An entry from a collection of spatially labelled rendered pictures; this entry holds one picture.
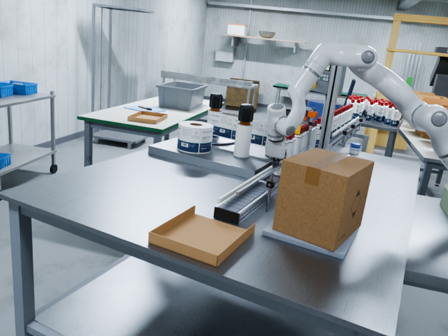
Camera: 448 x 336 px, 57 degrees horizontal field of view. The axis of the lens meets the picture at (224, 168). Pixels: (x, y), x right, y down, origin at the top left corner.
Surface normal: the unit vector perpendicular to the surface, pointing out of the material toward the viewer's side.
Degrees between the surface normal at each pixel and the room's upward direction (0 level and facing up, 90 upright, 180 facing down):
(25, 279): 90
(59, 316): 0
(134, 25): 90
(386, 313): 0
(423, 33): 90
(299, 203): 90
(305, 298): 0
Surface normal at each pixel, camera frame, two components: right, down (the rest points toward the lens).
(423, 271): 0.10, -0.95
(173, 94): -0.20, 0.35
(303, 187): -0.58, 0.18
